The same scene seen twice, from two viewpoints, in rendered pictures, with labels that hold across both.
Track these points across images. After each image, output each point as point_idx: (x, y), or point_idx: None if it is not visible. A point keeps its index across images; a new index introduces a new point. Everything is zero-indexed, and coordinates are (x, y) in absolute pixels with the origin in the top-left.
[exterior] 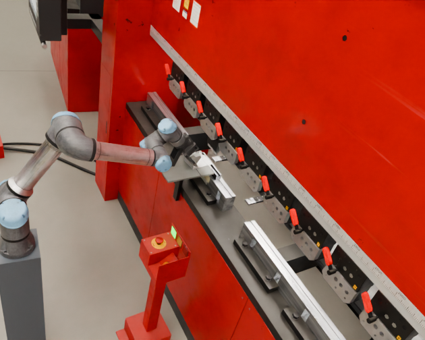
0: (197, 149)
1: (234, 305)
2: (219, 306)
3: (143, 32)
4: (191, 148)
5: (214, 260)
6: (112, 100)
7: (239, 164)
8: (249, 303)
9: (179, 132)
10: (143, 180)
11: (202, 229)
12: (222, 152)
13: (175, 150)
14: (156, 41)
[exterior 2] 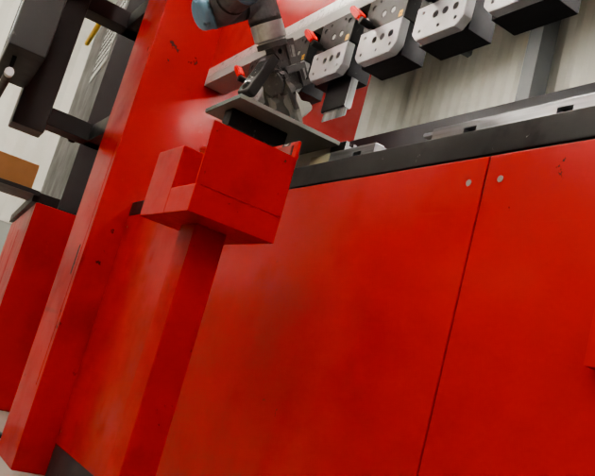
0: (306, 79)
1: (440, 248)
2: (382, 331)
3: (194, 77)
4: (295, 64)
5: (358, 216)
6: (107, 186)
7: (406, 55)
8: (499, 162)
9: (278, 6)
10: (144, 311)
11: (320, 188)
12: (365, 59)
13: (261, 63)
14: (216, 78)
